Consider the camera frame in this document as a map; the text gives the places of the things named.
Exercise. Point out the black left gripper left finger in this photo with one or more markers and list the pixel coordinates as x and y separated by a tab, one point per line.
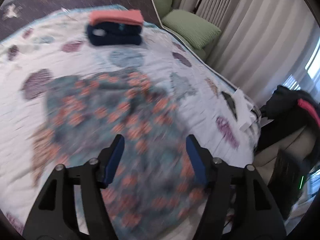
53	215

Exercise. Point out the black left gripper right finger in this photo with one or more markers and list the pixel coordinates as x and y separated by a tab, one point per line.
239	205

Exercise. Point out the dark clothes with pink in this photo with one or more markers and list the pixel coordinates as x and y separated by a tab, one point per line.
288	111

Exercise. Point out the white seashell print bedspread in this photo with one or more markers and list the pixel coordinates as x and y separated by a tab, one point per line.
63	100

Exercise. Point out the grey pleated curtain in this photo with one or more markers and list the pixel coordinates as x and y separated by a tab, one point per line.
263	44

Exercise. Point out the green striped pillow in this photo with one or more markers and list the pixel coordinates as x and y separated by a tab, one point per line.
197	31

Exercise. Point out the folded navy star garment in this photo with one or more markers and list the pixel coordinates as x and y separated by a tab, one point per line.
109	33

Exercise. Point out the folded pink garment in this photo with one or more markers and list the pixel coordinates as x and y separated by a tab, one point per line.
129	17

